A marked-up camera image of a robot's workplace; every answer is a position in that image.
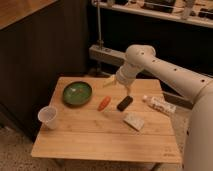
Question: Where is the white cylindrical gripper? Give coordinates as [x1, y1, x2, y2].
[102, 63, 138, 96]

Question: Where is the white sponge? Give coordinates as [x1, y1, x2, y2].
[124, 113, 144, 131]

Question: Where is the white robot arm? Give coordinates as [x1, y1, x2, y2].
[104, 45, 213, 171]

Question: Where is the white ceramic cup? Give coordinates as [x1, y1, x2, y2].
[38, 106, 57, 130]

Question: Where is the orange carrot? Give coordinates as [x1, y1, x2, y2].
[97, 96, 111, 111]

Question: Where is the black rectangular block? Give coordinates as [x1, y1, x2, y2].
[117, 96, 133, 111]

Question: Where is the green bowl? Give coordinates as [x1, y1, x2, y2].
[62, 81, 92, 106]

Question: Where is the wooden folding table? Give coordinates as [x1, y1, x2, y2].
[31, 77, 182, 163]

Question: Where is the metal shelf rack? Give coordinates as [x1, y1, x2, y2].
[88, 0, 213, 98]

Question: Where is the dark wooden cabinet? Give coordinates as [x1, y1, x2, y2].
[0, 0, 88, 140]

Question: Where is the metal shelf post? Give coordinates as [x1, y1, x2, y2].
[97, 0, 103, 49]

